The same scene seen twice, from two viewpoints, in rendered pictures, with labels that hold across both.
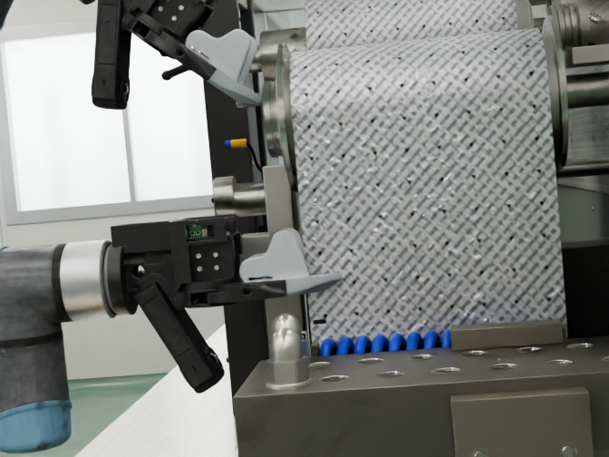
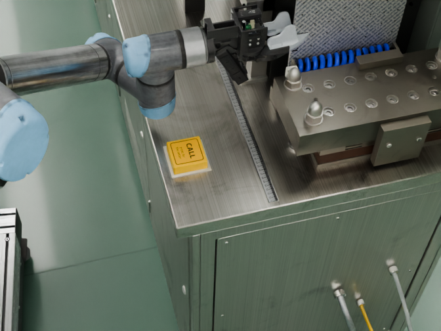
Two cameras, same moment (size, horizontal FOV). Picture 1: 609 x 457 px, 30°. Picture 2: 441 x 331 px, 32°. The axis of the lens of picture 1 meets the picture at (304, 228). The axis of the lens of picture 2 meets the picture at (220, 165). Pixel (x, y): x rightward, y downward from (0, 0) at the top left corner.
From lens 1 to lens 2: 1.09 m
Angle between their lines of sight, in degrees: 53
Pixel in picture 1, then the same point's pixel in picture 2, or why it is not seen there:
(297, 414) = (323, 137)
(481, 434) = (391, 138)
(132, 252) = (217, 40)
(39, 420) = (169, 108)
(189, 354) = (238, 73)
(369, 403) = (350, 130)
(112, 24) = not seen: outside the picture
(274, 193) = not seen: outside the picture
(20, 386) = (163, 99)
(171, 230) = (242, 35)
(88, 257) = (199, 47)
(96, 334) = not seen: outside the picture
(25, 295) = (168, 67)
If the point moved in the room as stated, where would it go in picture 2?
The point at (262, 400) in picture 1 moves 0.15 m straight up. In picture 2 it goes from (310, 135) to (321, 80)
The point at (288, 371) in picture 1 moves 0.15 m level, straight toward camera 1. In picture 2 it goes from (317, 119) to (356, 179)
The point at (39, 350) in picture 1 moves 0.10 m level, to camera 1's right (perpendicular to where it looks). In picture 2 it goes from (170, 83) to (218, 71)
